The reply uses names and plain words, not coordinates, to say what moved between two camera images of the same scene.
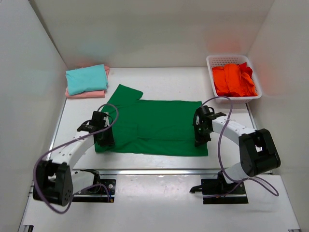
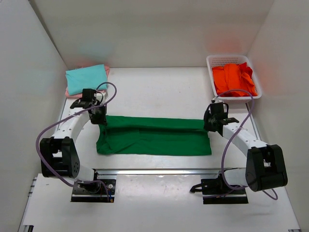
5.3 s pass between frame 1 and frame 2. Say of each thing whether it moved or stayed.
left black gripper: moved
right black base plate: stayed
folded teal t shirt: stayed
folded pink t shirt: stayed
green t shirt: moved
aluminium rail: stayed
